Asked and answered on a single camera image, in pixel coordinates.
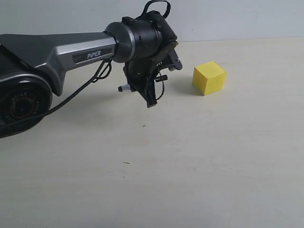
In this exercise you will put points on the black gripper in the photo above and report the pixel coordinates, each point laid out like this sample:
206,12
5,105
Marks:
143,73

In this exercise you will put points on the black and white marker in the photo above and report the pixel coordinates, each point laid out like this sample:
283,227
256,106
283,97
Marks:
126,87

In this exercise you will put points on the yellow foam cube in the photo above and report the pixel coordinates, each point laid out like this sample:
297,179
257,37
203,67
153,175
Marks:
209,77

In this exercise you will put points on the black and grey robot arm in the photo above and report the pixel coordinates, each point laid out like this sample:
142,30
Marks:
33,67

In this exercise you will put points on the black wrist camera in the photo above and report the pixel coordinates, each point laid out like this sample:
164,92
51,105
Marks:
173,62

